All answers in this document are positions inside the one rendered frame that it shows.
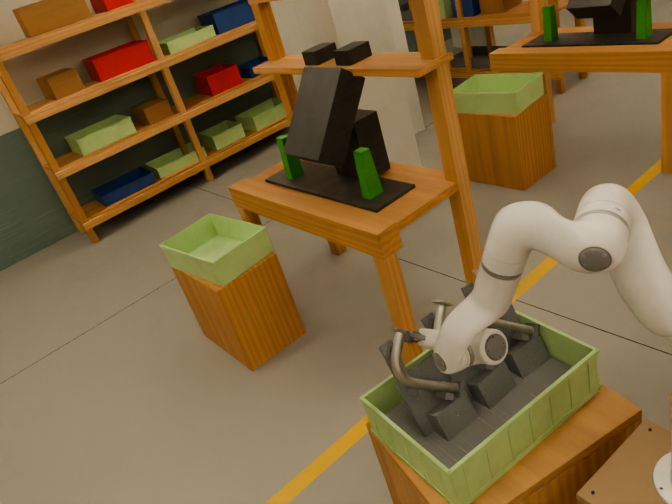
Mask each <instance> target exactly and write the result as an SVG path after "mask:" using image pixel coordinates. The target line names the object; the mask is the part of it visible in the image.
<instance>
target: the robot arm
mask: <svg viewBox="0 0 672 504"><path fill-rule="evenodd" d="M531 250H536V251H539V252H541V253H543V254H546V255H547V256H549V257H551V258H552V259H554V260H556V261H557V262H559V263H560V264H562V265H563V266H565V267H567V268H569V269H571V270H574V271H576V272H580V273H586V274H596V273H603V272H607V271H609V272H610V274H611V277H612V280H613V282H614V285H615V287H616V289H617V291H618V293H619V295H620V296H621V298H622V299H623V301H624V302H625V303H626V305H627V306H628V307H629V309H630V310H631V311H632V313H633V314H634V315H635V316H636V318H637V319H638V320H639V321H640V322H641V323H642V324H643V325H644V326H645V327H646V328H647V329H648V330H649V331H650V332H652V333H654V334H656V335H658V336H662V337H665V338H666V339H667V340H668V341H669V343H670V345H671V347H672V272H671V271H670V269H669V267H668V266H667V264H666V262H665V260H664V258H663V256H662V254H661V252H660V249H659V247H658V245H657V242H656V240H655V237H654V235H653V232H652V230H651V227H650V225H649V222H648V220H647V218H646V216H645V214H644V212H643V210H642V208H641V207H640V205H639V203H638V202H637V200H636V199H635V197H634V196H633V195H632V194H631V193H630V192H629V191H628V190H627V189H625V188H624V187H622V186H620V185H617V184H613V183H606V184H600V185H597V186H594V187H593V188H591V189H589V190H588V191H587V192H586V193H585V194H584V196H583V197H582V199H581V201H580V203H579V206H578V208H577V211H576V215H575V218H574V221H572V220H568V219H566V218H564V217H562V216H561V215H560V214H558V213H557V212H556V211H555V210H554V209H553V208H552V207H551V206H549V205H548V204H545V203H542V202H538V201H521V202H516V203H512V204H509V205H507V206H505V207H503V208H502V209H501V210H500V211H499V212H498V213H497V214H496V216H495V218H494V220H493V222H492V225H491V228H490V231H489V234H488V238H487V241H486V245H485V248H484V252H483V255H482V258H481V262H480V266H479V269H478V273H477V277H476V280H475V284H474V287H473V290H472V292H471V293H470V295H469V296H468V297H466V298H465V299H464V300H463V301H462V302H461V303H460V304H459V305H458V306H457V307H456V308H455V309H454V310H453V311H452V312H451V313H450V314H449V315H448V317H447V318H446V319H445V321H444V323H443V324H442V326H441V328H440V330H436V329H427V328H420V330H419V332H420V333H418V332H415V331H406V332H405V334H404V342H406V343H413V342H415V343H417V344H418V345H419V346H422V347H425V348H429V349H432V350H434V362H435V365H436V367H437V368H438V369H439V370H440V371H441V372H442V373H445V374H453V373H456V372H459V371H461V370H463V369H465V368H468V367H470V366H473V365H477V364H487V365H497V364H500V363H501V362H502V361H503V360H504V359H505V357H506V355H507V352H508V342H507V339H506V337H505V335H504V334H503V333H502V332H501V331H499V330H497V329H491V328H487V327H488V326H490V325H491V324H492V323H494V322H495V321H497V320H498V319H499V318H500V317H502V316H503V315H504V314H505V313H506V312H507V310H508V309H509V307H510V305H511V303H512V300H513V298H514V295H515V292H516V289H517V287H518V284H519V282H520V279H521V276H522V274H523V271H524V268H525V265H526V262H527V260H528V257H529V254H530V251H531ZM414 339H418V341H416V340H414ZM421 340H424V341H421ZM653 481H654V485H655V489H656V491H657V493H658V495H659V496H660V497H661V499H662V500H663V501H664V502H665V503H666V504H672V441H671V452H670V453H668V454H666V455H664V456H663V457H662V458H661V459H660V460H659V461H658V462H657V464H656V466H655V468H654V473H653Z"/></svg>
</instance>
